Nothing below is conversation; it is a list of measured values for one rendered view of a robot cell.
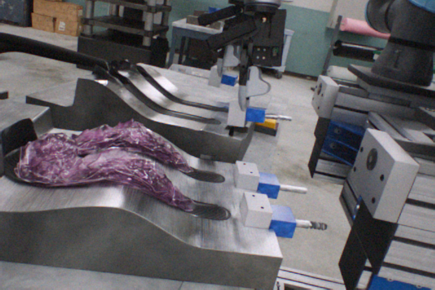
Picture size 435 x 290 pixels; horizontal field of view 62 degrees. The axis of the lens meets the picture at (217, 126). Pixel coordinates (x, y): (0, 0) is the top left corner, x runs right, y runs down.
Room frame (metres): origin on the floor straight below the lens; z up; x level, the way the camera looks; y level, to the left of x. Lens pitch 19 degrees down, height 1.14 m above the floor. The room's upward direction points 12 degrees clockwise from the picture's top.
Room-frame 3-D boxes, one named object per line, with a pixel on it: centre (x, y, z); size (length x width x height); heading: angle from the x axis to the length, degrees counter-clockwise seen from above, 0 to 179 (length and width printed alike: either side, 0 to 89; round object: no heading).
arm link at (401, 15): (1.01, -0.45, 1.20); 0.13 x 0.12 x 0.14; 9
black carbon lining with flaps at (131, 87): (0.84, 0.16, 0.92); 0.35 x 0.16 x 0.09; 80
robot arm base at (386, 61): (1.00, -0.45, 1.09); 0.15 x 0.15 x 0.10
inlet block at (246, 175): (0.58, -0.11, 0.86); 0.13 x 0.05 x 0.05; 97
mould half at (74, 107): (0.85, 0.17, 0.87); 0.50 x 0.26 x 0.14; 80
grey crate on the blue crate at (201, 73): (3.97, 0.34, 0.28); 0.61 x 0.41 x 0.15; 91
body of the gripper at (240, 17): (1.06, 0.00, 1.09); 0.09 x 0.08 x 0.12; 80
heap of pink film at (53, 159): (0.49, 0.15, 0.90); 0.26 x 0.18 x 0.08; 97
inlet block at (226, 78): (1.05, -0.02, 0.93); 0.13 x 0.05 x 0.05; 80
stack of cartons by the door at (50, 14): (6.81, 3.28, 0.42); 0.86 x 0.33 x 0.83; 91
